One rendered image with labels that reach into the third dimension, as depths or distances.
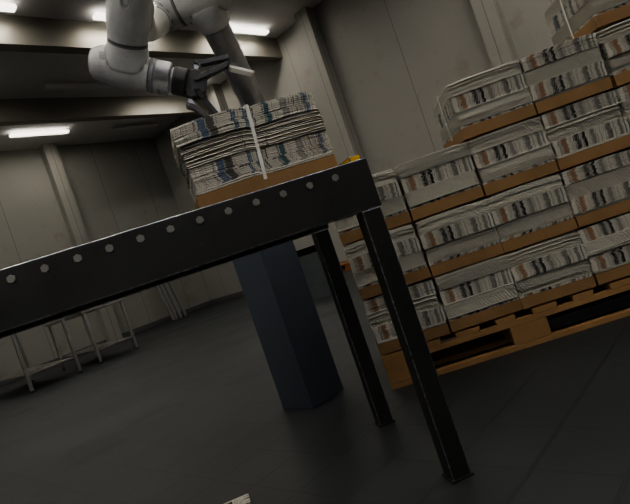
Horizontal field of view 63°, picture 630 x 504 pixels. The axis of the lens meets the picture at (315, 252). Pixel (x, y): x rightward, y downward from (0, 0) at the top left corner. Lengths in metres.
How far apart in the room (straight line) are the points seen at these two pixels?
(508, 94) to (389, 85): 7.59
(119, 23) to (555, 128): 1.56
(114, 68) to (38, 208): 12.10
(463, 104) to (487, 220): 0.45
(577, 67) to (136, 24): 1.58
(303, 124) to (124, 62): 0.48
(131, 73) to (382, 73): 8.48
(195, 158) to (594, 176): 1.52
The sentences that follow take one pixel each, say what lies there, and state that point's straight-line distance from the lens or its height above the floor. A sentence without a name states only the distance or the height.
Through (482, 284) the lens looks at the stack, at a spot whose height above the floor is 0.29.
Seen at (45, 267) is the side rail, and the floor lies 0.78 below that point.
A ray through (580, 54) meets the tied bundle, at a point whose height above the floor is 1.00.
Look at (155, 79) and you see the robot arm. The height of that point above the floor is 1.19.
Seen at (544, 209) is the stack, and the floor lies 0.49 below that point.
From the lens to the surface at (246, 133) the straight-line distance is 1.35.
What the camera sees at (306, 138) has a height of 0.91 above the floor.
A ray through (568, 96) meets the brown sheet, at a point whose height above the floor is 0.86.
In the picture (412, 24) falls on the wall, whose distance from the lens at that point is 9.54.
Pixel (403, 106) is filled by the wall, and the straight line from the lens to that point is 9.55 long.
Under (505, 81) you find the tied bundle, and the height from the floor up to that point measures 1.00.
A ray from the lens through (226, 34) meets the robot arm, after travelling 2.04.
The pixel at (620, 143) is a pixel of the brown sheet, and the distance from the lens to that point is 2.28.
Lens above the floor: 0.64
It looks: 1 degrees down
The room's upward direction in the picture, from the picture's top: 19 degrees counter-clockwise
